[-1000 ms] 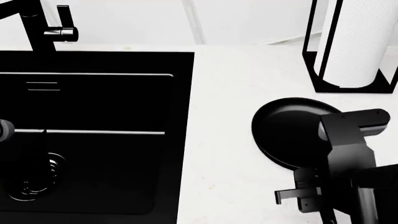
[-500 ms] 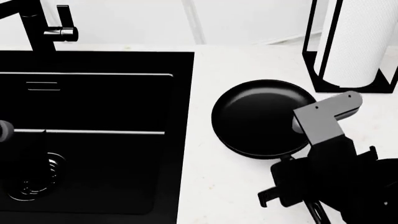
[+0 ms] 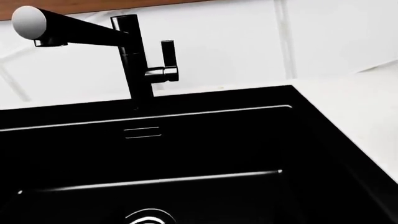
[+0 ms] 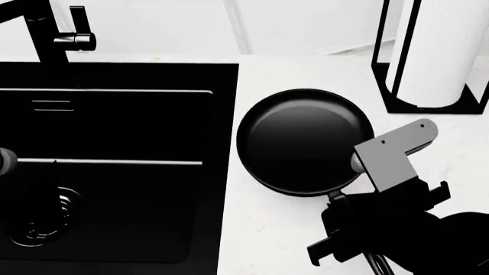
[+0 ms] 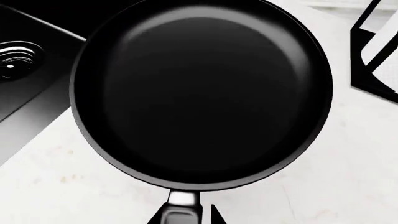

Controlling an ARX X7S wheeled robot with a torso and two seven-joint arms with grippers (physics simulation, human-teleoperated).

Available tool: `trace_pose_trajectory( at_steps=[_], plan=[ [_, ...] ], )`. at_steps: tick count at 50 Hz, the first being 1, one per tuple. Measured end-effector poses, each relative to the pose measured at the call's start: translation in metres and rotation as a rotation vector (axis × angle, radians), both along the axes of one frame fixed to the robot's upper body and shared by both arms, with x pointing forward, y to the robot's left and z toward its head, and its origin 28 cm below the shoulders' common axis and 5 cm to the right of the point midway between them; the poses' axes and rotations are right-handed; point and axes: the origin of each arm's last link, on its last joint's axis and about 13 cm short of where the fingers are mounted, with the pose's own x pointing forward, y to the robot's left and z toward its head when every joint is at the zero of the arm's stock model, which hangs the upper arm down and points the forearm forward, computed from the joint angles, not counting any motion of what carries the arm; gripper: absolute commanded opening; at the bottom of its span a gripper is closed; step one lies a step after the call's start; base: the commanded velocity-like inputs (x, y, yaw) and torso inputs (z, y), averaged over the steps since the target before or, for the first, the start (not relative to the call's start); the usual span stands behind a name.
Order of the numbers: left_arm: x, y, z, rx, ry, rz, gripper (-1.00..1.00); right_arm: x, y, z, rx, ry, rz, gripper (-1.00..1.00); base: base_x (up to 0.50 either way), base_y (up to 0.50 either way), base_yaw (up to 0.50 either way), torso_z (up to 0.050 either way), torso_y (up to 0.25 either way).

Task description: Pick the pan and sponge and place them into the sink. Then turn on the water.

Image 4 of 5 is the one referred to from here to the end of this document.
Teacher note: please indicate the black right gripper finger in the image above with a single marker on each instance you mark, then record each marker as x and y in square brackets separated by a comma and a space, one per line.
[442, 192]
[321, 252]

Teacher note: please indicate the black round frying pan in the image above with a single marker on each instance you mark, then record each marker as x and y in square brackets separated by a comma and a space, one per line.
[302, 140]

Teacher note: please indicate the black sink drain strainer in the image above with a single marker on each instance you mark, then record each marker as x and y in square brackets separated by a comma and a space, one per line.
[57, 226]

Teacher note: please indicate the black rectangular kitchen sink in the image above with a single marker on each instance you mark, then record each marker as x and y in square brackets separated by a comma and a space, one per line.
[133, 137]

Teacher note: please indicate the black paper towel holder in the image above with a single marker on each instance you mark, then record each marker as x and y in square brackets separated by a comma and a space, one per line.
[382, 86]

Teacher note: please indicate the white paper towel roll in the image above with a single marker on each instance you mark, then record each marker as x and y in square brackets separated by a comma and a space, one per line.
[435, 57]

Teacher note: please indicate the black kitchen faucet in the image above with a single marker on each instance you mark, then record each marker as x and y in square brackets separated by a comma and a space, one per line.
[45, 37]

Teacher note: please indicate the grey right camera bracket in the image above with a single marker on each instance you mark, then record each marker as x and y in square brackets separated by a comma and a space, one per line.
[389, 163]

